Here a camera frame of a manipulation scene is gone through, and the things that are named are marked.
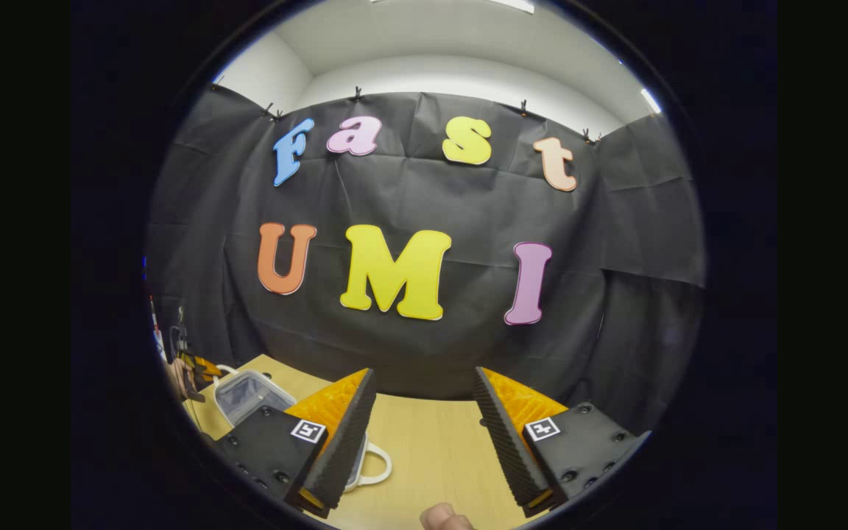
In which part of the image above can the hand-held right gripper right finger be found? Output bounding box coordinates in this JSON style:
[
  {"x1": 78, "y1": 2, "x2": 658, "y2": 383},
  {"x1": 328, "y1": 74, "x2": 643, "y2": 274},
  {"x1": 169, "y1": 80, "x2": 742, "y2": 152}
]
[{"x1": 473, "y1": 367, "x2": 651, "y2": 518}]

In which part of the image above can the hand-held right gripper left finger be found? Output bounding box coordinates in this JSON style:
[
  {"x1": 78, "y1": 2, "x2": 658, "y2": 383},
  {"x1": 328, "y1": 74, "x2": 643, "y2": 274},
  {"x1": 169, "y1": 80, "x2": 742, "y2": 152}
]
[{"x1": 213, "y1": 368, "x2": 378, "y2": 520}]

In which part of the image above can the white suitcase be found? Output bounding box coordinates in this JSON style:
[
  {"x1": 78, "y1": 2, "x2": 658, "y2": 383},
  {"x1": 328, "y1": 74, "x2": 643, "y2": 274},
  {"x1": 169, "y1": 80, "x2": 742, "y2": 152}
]
[{"x1": 211, "y1": 364, "x2": 394, "y2": 492}]

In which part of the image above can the bright display screen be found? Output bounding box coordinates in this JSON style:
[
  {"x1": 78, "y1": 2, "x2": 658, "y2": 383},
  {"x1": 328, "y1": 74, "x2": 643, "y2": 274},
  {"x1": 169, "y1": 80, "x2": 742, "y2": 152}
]
[{"x1": 149, "y1": 294, "x2": 169, "y2": 363}]

